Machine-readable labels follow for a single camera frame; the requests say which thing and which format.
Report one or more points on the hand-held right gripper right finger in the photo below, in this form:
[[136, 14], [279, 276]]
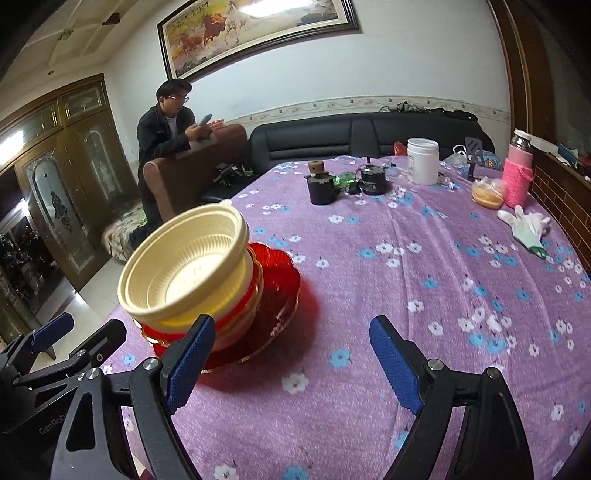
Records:
[[392, 364]]

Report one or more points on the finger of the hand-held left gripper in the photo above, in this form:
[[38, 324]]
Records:
[[51, 330], [104, 339]]

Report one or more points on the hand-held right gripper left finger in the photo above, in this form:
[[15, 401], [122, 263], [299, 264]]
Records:
[[191, 364]]

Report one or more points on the small red glass plate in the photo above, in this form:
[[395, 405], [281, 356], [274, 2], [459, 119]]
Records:
[[157, 334]]

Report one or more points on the smooth cream plastic bowl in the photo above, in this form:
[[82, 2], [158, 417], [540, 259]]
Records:
[[175, 321]]

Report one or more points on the large white bowl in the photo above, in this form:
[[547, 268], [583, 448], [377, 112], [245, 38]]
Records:
[[235, 334]]

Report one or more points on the large red glass plate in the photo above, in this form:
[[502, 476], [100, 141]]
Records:
[[277, 267], [286, 332]]

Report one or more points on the ribbed cream plastic bowl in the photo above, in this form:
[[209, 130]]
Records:
[[184, 258]]

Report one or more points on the purple floral tablecloth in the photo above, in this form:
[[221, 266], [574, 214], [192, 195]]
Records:
[[351, 277]]

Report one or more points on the printed blanket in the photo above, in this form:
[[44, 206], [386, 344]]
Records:
[[120, 235]]

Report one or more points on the wooden door with glass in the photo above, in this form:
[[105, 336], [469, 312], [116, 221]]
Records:
[[69, 184]]

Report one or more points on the brown armchair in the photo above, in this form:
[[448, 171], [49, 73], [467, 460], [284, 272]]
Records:
[[184, 175]]

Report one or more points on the black cylindrical motor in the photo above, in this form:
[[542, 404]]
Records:
[[374, 182]]

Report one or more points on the white work gloves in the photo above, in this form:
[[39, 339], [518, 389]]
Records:
[[524, 230]]

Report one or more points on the dark cylinder with wooden knob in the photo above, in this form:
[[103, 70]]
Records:
[[321, 189]]

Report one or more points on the plastic bag with orange food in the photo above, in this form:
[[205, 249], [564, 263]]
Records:
[[488, 194]]

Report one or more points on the black gadget on sofa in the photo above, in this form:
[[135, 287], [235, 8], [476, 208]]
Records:
[[231, 171]]

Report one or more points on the white plastic jar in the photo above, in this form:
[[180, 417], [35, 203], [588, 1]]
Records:
[[422, 161]]

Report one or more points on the red plastic bag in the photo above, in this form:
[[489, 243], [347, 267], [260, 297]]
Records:
[[400, 148]]

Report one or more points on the clear plastic bag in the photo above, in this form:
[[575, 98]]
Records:
[[455, 157]]

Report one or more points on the bottle with pink knitted sleeve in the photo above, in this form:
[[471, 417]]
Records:
[[518, 180]]

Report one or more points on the blue round tin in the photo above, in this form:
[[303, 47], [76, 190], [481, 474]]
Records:
[[491, 162]]

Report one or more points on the black phone stand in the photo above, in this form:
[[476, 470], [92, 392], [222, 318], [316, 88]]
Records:
[[473, 150]]

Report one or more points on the black leather sofa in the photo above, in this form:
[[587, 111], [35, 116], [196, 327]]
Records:
[[314, 138]]

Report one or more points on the framed horse painting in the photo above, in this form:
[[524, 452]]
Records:
[[249, 32]]

